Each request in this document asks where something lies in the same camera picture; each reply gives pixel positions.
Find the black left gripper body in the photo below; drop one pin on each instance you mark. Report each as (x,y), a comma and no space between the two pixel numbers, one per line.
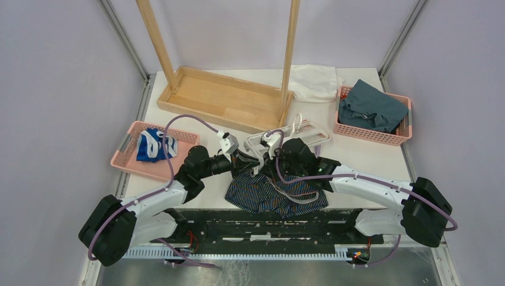
(235,161)

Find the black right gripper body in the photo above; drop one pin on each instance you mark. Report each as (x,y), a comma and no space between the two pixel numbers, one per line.
(286,168)

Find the navy striped boxer underwear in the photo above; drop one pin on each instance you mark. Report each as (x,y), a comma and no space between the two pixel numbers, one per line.
(259,193)

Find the white plastic clip hanger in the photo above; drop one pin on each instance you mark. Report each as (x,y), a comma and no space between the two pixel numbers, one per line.
(309,132)

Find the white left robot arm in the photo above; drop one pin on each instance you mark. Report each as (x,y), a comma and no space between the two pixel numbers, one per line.
(116,225)

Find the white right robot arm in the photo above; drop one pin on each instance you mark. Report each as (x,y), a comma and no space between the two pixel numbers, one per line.
(415,209)

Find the wooden hanger rack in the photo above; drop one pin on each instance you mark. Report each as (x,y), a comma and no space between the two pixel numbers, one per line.
(227,101)

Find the blue white underwear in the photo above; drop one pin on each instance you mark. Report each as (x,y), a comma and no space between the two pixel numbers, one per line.
(149,147)

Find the teal grey underwear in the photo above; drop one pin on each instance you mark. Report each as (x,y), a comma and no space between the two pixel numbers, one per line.
(368,108)

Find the white folded cloth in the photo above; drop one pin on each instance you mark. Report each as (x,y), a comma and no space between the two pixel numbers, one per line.
(314,83)

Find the pink basket left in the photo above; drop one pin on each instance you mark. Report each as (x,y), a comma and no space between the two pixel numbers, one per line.
(125,159)

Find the pink basket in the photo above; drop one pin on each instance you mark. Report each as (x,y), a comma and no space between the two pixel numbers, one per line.
(403,133)
(125,159)

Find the pink basket right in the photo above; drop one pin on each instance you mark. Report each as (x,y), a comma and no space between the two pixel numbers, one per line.
(403,133)

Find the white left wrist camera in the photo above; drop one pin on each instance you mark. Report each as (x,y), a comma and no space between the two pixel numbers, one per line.
(228,143)

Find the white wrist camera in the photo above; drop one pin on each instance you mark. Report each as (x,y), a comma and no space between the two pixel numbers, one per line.
(228,143)
(272,140)

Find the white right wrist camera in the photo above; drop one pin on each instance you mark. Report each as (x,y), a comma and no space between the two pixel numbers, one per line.
(272,140)

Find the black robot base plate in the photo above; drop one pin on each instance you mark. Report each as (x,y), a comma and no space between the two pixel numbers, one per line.
(239,232)

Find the white slotted cable duct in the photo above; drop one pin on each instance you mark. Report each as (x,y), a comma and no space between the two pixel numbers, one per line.
(165,253)

